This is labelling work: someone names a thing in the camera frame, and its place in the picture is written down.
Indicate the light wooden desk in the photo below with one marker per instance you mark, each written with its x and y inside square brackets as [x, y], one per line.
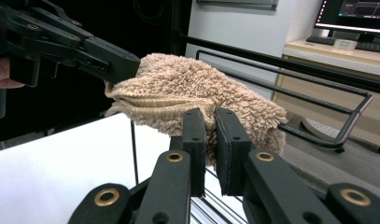
[330, 81]

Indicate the black curtain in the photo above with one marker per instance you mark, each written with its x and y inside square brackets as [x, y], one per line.
[109, 18]

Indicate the small clear box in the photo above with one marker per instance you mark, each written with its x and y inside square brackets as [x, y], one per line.
[344, 44]

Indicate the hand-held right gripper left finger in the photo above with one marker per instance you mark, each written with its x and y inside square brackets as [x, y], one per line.
[197, 149]

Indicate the computer monitor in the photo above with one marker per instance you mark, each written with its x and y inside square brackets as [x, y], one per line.
[355, 14]

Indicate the white cabinet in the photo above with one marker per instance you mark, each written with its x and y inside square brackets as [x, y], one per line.
[240, 28]

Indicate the grey chair base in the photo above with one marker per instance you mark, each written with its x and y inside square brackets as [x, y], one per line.
[321, 127]

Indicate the black metal frame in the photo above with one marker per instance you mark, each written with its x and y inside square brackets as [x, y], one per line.
[334, 74]

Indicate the brown fluffy towel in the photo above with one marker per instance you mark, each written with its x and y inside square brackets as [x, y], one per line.
[184, 84]

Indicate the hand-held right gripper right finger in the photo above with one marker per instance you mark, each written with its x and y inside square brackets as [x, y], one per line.
[231, 155]

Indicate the white table cover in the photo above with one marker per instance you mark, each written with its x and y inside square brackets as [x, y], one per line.
[53, 174]

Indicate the black keyboard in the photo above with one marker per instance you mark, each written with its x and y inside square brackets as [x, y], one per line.
[371, 46]

